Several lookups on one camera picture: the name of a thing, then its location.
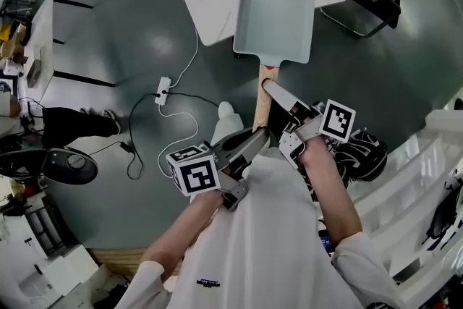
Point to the person's white trouser leg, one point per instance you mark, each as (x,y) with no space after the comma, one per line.
(228,123)

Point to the white shelf unit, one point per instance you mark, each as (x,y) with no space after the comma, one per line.
(405,191)

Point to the person's white shirt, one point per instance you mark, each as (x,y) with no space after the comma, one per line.
(253,235)

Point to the white side desk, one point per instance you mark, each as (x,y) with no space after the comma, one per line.
(41,43)

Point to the black power adapter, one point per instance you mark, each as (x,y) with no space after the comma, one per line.
(126,147)

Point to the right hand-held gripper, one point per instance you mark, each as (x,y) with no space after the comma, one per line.
(336,121)

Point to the person's left forearm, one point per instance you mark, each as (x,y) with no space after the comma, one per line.
(181,231)

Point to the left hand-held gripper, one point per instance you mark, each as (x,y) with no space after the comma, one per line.
(197,173)

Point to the square pan with wooden handle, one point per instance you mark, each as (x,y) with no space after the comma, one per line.
(275,18)

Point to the black and white bag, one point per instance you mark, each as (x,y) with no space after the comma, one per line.
(365,155)

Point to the person's right forearm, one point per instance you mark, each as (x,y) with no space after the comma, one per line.
(331,191)

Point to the blue lit screen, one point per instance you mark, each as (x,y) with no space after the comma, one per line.
(326,244)

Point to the white power strip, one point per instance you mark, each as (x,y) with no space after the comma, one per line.
(162,90)

